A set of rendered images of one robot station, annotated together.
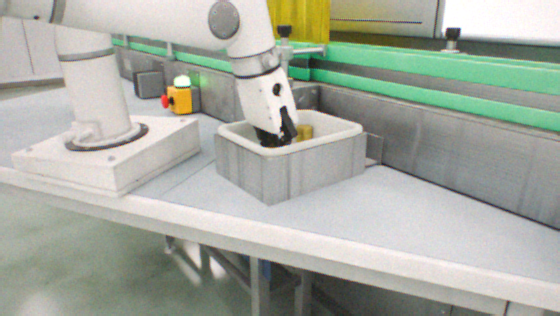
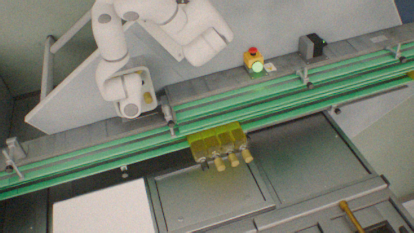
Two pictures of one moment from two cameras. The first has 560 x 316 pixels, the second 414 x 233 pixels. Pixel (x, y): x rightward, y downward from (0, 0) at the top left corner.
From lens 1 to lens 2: 131 cm
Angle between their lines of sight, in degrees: 42
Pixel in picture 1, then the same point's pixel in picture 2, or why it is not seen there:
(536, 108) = (70, 157)
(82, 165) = not seen: hidden behind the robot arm
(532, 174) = (63, 140)
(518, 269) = (41, 111)
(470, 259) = (49, 104)
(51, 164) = not seen: outside the picture
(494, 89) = (85, 156)
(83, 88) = not seen: hidden behind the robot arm
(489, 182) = (76, 132)
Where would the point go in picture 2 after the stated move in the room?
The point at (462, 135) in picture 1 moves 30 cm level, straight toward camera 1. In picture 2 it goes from (89, 138) to (32, 99)
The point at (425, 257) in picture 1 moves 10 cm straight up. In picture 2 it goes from (55, 94) to (54, 109)
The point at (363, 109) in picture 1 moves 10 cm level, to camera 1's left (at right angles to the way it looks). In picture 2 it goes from (136, 125) to (146, 108)
